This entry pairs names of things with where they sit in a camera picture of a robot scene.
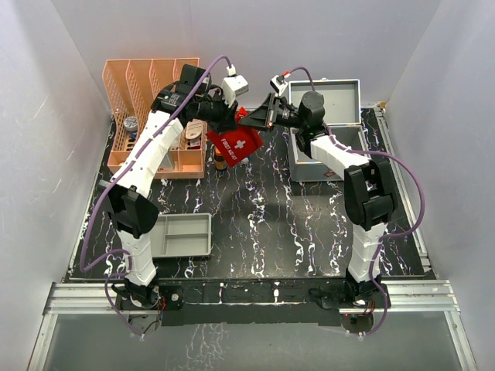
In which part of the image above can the round blue tin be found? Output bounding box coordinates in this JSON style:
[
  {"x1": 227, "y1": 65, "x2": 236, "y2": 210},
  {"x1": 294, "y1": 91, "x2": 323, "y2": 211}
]
[{"x1": 123, "y1": 116, "x2": 138, "y2": 141}]

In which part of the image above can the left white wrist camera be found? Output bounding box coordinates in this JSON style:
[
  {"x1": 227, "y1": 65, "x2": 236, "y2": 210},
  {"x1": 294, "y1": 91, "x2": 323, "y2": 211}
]
[{"x1": 220, "y1": 64, "x2": 249, "y2": 107}]

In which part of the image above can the grey plastic divided tray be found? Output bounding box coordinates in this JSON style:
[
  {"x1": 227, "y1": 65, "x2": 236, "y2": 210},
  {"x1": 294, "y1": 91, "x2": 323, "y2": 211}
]
[{"x1": 151, "y1": 213, "x2": 212, "y2": 258}]

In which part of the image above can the grey metal medicine case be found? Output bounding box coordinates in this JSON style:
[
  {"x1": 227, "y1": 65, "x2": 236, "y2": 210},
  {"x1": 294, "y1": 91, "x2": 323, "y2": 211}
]
[{"x1": 288, "y1": 79, "x2": 368, "y2": 182}]

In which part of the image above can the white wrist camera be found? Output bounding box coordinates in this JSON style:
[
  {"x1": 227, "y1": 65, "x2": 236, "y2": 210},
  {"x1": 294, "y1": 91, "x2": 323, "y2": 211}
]
[
  {"x1": 270, "y1": 71, "x2": 290, "y2": 97},
  {"x1": 220, "y1": 64, "x2": 249, "y2": 107}
]

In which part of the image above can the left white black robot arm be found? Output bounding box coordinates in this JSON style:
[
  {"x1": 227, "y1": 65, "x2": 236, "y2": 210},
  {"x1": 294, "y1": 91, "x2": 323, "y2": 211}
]
[{"x1": 104, "y1": 64, "x2": 248, "y2": 308}]

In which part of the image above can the aluminium frame rail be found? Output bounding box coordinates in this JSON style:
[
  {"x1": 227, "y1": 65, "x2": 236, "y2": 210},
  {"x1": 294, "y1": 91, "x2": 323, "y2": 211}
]
[{"x1": 30, "y1": 128, "x2": 477, "y2": 370}]

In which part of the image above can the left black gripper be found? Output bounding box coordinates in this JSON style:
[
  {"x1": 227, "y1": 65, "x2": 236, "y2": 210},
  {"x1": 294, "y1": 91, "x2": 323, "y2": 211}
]
[{"x1": 196, "y1": 89, "x2": 239, "y2": 135}]

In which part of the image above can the pink oval blister pack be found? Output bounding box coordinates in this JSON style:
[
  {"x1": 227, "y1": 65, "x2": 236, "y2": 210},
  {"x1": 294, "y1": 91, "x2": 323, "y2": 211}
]
[{"x1": 185, "y1": 119, "x2": 205, "y2": 141}]

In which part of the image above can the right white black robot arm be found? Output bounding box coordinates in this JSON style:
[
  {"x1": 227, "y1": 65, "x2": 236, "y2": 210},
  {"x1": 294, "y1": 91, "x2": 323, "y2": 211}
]
[{"x1": 239, "y1": 90, "x2": 398, "y2": 307}]

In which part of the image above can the red first aid pouch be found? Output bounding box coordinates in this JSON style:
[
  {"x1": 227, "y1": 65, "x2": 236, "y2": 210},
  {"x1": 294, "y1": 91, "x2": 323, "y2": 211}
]
[{"x1": 207, "y1": 107, "x2": 264, "y2": 167}]

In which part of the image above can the brown syrup bottle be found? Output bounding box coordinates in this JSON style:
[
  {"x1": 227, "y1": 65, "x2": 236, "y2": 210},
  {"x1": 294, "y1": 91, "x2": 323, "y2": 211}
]
[{"x1": 214, "y1": 152, "x2": 227, "y2": 172}]

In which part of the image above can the orange plastic file organizer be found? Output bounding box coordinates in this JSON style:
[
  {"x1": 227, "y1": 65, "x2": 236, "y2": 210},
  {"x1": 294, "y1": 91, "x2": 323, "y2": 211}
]
[{"x1": 102, "y1": 57, "x2": 207, "y2": 179}]

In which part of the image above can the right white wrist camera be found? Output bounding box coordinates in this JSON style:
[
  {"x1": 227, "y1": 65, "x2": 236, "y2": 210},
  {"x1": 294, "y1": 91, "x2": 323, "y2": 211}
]
[{"x1": 270, "y1": 71, "x2": 290, "y2": 97}]

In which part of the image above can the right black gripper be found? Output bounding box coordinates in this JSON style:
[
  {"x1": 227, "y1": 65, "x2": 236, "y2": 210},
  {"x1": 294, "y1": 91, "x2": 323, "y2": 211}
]
[{"x1": 239, "y1": 94, "x2": 306, "y2": 132}]

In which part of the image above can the white medicine box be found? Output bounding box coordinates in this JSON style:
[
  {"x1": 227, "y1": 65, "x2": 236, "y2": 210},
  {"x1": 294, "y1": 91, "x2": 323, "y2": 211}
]
[{"x1": 159, "y1": 152, "x2": 175, "y2": 172}]

